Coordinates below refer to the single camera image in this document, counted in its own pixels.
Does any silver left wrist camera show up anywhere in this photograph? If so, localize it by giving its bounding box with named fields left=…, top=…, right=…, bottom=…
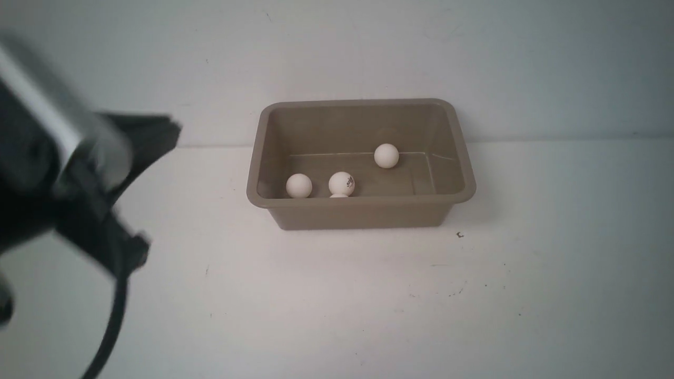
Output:
left=1, top=34, right=133, bottom=197

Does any white ping-pong ball with mark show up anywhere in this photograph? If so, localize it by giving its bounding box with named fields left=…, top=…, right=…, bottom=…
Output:
left=328, top=171, right=355, bottom=196

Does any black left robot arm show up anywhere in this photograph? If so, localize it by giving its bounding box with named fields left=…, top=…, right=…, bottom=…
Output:
left=2, top=84, right=182, bottom=327

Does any tan plastic bin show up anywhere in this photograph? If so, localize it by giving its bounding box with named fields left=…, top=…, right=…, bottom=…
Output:
left=246, top=98, right=477, bottom=231

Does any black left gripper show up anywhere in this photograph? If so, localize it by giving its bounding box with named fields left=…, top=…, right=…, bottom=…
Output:
left=55, top=113, right=181, bottom=279

